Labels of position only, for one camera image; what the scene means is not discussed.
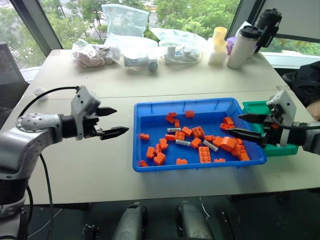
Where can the plastic bag with grey cylinders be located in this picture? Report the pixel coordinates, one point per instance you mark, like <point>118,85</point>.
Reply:
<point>135,55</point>

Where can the green plastic bin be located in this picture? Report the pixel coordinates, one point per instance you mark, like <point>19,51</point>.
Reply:
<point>255,107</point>

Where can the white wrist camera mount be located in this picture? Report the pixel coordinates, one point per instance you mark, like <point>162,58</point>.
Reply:
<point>287,105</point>
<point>83,100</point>

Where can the plastic bag with pink items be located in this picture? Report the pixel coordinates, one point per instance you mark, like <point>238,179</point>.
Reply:
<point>90,56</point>

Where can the orange 2x3 building brick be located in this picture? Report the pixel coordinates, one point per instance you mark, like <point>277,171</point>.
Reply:
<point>204,155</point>

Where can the yellow plastic cup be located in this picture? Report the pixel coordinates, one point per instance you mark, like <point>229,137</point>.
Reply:
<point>220,37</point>

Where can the white tumbler with black lid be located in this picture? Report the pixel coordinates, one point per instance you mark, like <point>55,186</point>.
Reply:
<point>240,50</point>

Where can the dark window frame post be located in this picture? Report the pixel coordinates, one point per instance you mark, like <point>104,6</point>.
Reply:
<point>246,15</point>
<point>37,25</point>

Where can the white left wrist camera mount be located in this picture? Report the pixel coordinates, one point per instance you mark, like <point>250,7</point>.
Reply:
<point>83,100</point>

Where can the person's bare hand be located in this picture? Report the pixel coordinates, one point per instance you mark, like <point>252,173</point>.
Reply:
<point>314,108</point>

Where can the grey rounded shape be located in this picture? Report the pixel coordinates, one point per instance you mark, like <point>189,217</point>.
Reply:
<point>131,222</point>
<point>192,222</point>

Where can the blue plastic tray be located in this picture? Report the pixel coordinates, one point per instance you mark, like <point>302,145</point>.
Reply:
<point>155,125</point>

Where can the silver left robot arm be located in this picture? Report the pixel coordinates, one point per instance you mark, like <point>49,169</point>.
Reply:
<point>22,140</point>

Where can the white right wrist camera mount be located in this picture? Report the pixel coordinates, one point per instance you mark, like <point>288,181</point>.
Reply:
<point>287,105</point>

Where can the person's black jacket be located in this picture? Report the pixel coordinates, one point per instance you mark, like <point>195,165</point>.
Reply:
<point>307,80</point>

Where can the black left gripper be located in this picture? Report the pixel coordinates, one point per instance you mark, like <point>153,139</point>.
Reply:
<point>91,125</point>

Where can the clear bag around power strip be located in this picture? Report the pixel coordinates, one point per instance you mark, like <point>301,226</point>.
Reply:
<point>175,36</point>

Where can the black chair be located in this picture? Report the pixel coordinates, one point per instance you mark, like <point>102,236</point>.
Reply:
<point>10,82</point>

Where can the rounded orange building block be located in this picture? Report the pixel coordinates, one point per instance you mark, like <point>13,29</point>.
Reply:
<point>228,144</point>

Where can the empty clear plastic bag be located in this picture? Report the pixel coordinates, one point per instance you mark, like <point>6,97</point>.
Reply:
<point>125,20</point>

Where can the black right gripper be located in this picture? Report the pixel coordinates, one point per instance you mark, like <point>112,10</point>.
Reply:
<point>271,136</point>

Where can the white power strip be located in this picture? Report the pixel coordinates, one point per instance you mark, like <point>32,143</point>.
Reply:
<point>180,53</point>

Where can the purple plastic item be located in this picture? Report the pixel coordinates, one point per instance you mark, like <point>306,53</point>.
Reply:
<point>231,44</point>

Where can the silver robot torso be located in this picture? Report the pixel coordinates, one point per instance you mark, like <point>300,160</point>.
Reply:
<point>10,207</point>

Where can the white crumpled tissue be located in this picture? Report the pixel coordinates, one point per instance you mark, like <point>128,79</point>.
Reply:
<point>40,93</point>

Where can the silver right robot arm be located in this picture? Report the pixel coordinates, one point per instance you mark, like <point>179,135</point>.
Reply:
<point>311,136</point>

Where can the grey roller blind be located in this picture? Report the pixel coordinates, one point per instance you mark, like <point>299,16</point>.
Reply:
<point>297,17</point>

